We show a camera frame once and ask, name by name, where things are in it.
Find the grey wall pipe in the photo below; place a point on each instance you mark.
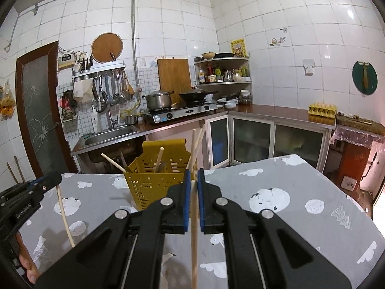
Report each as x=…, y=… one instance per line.
x=135, y=36

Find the wooden sticks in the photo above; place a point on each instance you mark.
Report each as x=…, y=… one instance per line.
x=16, y=171

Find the white soap bottle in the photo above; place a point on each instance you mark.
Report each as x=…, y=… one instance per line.
x=94, y=120

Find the hanging steel ladle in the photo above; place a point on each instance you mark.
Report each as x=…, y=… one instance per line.
x=112, y=96

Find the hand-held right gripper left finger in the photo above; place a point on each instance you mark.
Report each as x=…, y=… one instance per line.
x=187, y=207

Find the yellow wall poster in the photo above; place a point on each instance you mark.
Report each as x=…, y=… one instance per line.
x=237, y=47

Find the rectangular wooden cutting board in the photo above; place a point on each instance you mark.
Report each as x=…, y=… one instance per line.
x=174, y=76

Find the yellow egg carton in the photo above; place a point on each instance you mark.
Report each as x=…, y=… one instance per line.
x=321, y=110

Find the side table with plastic cover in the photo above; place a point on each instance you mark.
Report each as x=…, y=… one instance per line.
x=355, y=134

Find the stack of white bowls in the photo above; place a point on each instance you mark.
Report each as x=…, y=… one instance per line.
x=227, y=104

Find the steel cooking pot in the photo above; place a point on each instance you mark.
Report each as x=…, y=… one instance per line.
x=158, y=101

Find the steel sink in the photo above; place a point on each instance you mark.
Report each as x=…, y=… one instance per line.
x=111, y=135

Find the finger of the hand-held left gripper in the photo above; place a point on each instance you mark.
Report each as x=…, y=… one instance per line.
x=49, y=180

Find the black wok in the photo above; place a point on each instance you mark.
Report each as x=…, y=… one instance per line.
x=195, y=95

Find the yellow plastic utensil basket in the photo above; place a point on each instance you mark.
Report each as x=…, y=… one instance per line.
x=150, y=186

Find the steel gas stove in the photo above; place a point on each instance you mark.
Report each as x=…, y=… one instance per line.
x=180, y=113

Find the steel corner shelf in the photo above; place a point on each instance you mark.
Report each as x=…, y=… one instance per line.
x=222, y=82

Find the brown door with frosted glass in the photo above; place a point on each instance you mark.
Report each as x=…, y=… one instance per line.
x=39, y=111

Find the yellow plastic bags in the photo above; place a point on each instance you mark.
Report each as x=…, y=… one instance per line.
x=6, y=102

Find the round wooden board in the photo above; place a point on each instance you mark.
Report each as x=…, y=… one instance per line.
x=106, y=46

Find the grey printed tablecloth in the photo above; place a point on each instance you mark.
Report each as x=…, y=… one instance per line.
x=285, y=186

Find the white wall socket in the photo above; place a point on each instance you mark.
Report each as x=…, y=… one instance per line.
x=309, y=66

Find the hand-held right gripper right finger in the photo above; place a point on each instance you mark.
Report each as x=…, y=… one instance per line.
x=201, y=207

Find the kitchen counter cabinet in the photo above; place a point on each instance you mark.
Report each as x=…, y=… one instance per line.
x=252, y=138

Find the white hanging cloth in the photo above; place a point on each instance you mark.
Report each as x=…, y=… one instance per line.
x=82, y=91

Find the glass jar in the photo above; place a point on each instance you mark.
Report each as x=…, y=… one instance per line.
x=245, y=97

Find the steel wall utensil rack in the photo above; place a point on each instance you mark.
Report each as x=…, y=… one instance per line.
x=99, y=70

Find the small steel cup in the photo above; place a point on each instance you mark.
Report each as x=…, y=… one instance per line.
x=130, y=120

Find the steel faucet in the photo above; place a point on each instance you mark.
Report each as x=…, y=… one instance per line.
x=109, y=111

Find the person's left hand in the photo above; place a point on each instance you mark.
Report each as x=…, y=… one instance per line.
x=28, y=268

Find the green round board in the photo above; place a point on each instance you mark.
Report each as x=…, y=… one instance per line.
x=358, y=78

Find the white wall control box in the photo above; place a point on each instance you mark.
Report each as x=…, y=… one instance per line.
x=66, y=61

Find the orange cabinet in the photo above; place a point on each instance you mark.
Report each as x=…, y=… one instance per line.
x=355, y=165

